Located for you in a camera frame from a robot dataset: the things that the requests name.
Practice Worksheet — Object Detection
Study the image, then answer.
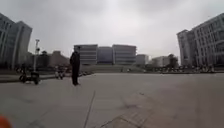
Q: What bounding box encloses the wide grey twin-block building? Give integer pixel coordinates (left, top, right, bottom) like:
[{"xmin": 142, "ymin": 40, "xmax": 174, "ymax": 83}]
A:
[{"xmin": 73, "ymin": 43, "xmax": 138, "ymax": 66}]

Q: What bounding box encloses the small pale building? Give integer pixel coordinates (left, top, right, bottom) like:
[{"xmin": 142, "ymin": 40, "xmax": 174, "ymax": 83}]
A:
[{"xmin": 134, "ymin": 53, "xmax": 150, "ymax": 66}]

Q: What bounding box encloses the person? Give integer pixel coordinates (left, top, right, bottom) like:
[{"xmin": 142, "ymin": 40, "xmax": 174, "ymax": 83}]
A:
[{"xmin": 69, "ymin": 49, "xmax": 82, "ymax": 87}]

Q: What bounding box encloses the low pale building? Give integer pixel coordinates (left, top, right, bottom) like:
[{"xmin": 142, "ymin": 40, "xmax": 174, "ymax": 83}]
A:
[{"xmin": 149, "ymin": 55, "xmax": 172, "ymax": 69}]

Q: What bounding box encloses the grey paved plaza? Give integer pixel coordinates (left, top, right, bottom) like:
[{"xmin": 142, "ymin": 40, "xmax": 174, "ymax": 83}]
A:
[{"xmin": 0, "ymin": 72, "xmax": 224, "ymax": 128}]

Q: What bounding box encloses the vehicle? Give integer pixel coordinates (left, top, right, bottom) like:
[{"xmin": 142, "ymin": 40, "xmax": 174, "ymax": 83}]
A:
[{"xmin": 54, "ymin": 65, "xmax": 66, "ymax": 81}]

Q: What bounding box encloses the low brownish building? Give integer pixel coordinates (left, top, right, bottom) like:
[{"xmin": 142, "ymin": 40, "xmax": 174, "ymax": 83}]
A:
[{"xmin": 27, "ymin": 50, "xmax": 71, "ymax": 69}]

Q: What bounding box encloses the tree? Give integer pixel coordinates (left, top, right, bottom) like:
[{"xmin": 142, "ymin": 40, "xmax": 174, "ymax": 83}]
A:
[{"xmin": 167, "ymin": 53, "xmax": 179, "ymax": 70}]

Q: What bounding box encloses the row of parked vehicles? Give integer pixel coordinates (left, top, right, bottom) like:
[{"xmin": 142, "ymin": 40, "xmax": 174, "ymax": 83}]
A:
[{"xmin": 143, "ymin": 63, "xmax": 218, "ymax": 74}]

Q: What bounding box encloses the dark scooter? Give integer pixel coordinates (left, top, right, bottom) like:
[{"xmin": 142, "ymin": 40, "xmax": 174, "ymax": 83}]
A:
[{"xmin": 18, "ymin": 63, "xmax": 42, "ymax": 86}]

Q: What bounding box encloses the large pale multi-storey building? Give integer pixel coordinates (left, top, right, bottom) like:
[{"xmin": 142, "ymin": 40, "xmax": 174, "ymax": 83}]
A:
[{"xmin": 176, "ymin": 12, "xmax": 224, "ymax": 68}]

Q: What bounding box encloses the large grey multi-storey building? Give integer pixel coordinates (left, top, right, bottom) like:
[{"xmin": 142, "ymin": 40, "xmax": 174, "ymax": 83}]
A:
[{"xmin": 0, "ymin": 12, "xmax": 33, "ymax": 70}]

